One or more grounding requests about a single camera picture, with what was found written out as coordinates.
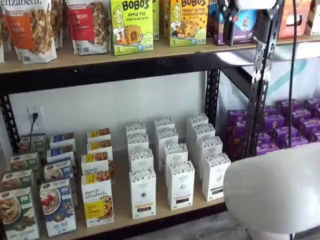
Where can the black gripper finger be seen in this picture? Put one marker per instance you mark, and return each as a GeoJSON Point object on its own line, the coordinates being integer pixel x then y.
{"type": "Point", "coordinates": [225, 12]}
{"type": "Point", "coordinates": [233, 8]}

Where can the white box yellow strip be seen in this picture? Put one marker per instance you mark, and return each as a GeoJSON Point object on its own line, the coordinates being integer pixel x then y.
{"type": "Point", "coordinates": [137, 142]}
{"type": "Point", "coordinates": [141, 160]}
{"type": "Point", "coordinates": [142, 192]}
{"type": "Point", "coordinates": [135, 127]}

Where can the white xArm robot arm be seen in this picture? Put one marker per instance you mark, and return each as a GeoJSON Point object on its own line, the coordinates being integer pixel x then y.
{"type": "Point", "coordinates": [275, 190]}

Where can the blue Zbar box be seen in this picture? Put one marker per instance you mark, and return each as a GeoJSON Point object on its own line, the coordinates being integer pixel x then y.
{"type": "Point", "coordinates": [246, 27]}

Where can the yellow Bobo's peanut butter box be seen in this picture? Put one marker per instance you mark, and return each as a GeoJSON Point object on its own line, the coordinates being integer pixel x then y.
{"type": "Point", "coordinates": [190, 25]}
{"type": "Point", "coordinates": [167, 17]}

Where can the green Bobo's apple pie box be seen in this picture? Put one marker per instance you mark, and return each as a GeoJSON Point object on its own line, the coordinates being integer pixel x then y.
{"type": "Point", "coordinates": [132, 27]}
{"type": "Point", "coordinates": [156, 20]}

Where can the orange cardboard food box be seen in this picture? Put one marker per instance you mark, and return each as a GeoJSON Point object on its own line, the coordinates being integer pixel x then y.
{"type": "Point", "coordinates": [303, 15]}

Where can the white brown food box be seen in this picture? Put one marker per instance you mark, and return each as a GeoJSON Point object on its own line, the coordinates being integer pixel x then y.
{"type": "Point", "coordinates": [315, 17]}

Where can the purple Annie's box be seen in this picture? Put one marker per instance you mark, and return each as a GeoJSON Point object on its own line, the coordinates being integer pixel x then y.
{"type": "Point", "coordinates": [264, 138]}
{"type": "Point", "coordinates": [237, 116]}
{"type": "Point", "coordinates": [285, 105]}
{"type": "Point", "coordinates": [266, 148]}
{"type": "Point", "coordinates": [312, 103]}
{"type": "Point", "coordinates": [275, 121]}
{"type": "Point", "coordinates": [310, 125]}
{"type": "Point", "coordinates": [300, 141]}
{"type": "Point", "coordinates": [314, 136]}
{"type": "Point", "coordinates": [301, 116]}
{"type": "Point", "coordinates": [281, 133]}
{"type": "Point", "coordinates": [270, 111]}
{"type": "Point", "coordinates": [241, 128]}

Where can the white box black strip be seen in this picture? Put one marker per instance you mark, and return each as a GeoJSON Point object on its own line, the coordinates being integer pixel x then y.
{"type": "Point", "coordinates": [210, 146]}
{"type": "Point", "coordinates": [203, 130]}
{"type": "Point", "coordinates": [197, 118]}
{"type": "Point", "coordinates": [215, 177]}

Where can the white box pink strip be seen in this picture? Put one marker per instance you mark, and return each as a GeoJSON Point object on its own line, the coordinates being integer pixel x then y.
{"type": "Point", "coordinates": [167, 138]}
{"type": "Point", "coordinates": [163, 122]}
{"type": "Point", "coordinates": [181, 185]}
{"type": "Point", "coordinates": [176, 155]}

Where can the black metal shelf rack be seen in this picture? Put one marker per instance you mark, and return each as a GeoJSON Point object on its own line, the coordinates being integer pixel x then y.
{"type": "Point", "coordinates": [100, 76]}

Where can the yellow purely elizabeth box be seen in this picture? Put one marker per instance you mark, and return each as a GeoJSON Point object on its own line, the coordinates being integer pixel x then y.
{"type": "Point", "coordinates": [100, 146]}
{"type": "Point", "coordinates": [98, 133]}
{"type": "Point", "coordinates": [97, 200]}
{"type": "Point", "coordinates": [95, 165]}

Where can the blue oatmeal box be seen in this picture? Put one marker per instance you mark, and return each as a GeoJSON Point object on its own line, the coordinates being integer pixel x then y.
{"type": "Point", "coordinates": [60, 152]}
{"type": "Point", "coordinates": [58, 171]}
{"type": "Point", "coordinates": [62, 138]}

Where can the green oatmeal box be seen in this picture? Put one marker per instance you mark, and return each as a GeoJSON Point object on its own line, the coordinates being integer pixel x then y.
{"type": "Point", "coordinates": [23, 162]}
{"type": "Point", "coordinates": [32, 143]}
{"type": "Point", "coordinates": [17, 215]}
{"type": "Point", "coordinates": [15, 180]}

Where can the white box at left edge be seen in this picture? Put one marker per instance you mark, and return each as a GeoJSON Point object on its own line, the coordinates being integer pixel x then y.
{"type": "Point", "coordinates": [57, 207]}

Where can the white plastic sheet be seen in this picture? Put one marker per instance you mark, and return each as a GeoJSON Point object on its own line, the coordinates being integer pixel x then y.
{"type": "Point", "coordinates": [305, 82]}

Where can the red purely elizabeth granola bag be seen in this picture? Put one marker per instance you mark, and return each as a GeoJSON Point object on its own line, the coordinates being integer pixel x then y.
{"type": "Point", "coordinates": [82, 22]}

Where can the orange purely elizabeth granola bag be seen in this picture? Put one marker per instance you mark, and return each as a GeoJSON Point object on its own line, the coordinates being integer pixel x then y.
{"type": "Point", "coordinates": [27, 30]}

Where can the white wall outlet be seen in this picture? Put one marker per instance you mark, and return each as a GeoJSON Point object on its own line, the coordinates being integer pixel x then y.
{"type": "Point", "coordinates": [39, 125]}

